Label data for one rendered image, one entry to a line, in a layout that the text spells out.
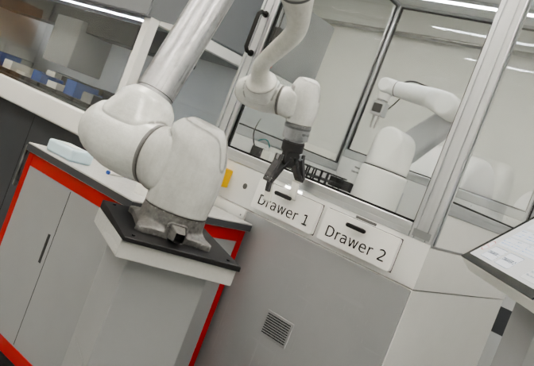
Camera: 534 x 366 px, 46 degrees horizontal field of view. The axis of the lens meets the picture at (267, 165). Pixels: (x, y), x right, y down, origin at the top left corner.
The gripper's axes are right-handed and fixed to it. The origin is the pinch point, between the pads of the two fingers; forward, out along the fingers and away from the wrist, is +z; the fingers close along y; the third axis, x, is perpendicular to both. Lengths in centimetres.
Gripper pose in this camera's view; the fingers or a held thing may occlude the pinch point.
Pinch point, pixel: (280, 197)
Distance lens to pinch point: 218.0
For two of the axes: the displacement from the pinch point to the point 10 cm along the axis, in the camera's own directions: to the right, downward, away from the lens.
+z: -2.3, 9.5, 1.9
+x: -7.3, -3.0, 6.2
